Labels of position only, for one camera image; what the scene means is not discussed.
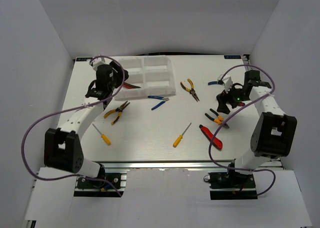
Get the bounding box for yellow long nose pliers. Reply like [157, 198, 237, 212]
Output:
[103, 101, 130, 125]

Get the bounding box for white compartment tray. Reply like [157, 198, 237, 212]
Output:
[113, 56, 176, 101]

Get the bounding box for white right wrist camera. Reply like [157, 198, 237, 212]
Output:
[217, 74, 233, 93]

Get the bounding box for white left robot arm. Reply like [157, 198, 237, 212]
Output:
[44, 61, 129, 187]

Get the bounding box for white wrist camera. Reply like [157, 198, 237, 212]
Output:
[89, 58, 106, 71]
[217, 74, 233, 93]

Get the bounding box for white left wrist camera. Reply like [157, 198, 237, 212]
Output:
[89, 58, 106, 71]

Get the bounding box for blue wire cutters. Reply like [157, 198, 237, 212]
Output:
[147, 95, 170, 111]

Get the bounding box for blue handled cutters right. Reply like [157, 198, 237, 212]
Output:
[207, 81, 219, 86]

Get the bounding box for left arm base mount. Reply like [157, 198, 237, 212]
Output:
[73, 169, 127, 198]

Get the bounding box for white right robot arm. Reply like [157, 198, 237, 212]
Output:
[216, 70, 297, 187]

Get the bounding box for orange black combination pliers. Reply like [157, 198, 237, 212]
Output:
[204, 109, 229, 129]

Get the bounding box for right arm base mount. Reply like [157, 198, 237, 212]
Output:
[203, 170, 258, 200]

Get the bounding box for red black knife right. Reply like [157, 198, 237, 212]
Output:
[199, 124, 223, 150]

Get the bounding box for yellow handle screwdriver left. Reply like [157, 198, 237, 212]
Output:
[92, 124, 111, 146]

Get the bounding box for yellow handle screwdriver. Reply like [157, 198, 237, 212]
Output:
[92, 124, 111, 146]
[172, 123, 192, 148]

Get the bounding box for yellow pliers centre right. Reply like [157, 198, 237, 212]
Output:
[180, 79, 200, 102]

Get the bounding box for blue sticker corner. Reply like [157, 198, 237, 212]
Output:
[223, 55, 242, 59]
[75, 57, 92, 62]

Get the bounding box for aluminium rail front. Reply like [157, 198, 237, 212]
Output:
[101, 160, 220, 170]

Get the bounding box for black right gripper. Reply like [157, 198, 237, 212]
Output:
[216, 81, 249, 114]

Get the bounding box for yellow handle screwdriver centre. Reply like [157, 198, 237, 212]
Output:
[172, 123, 192, 148]

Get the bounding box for blue sticker right corner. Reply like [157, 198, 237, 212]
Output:
[223, 55, 242, 59]

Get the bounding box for blue sticker left corner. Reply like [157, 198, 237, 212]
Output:
[75, 57, 92, 62]

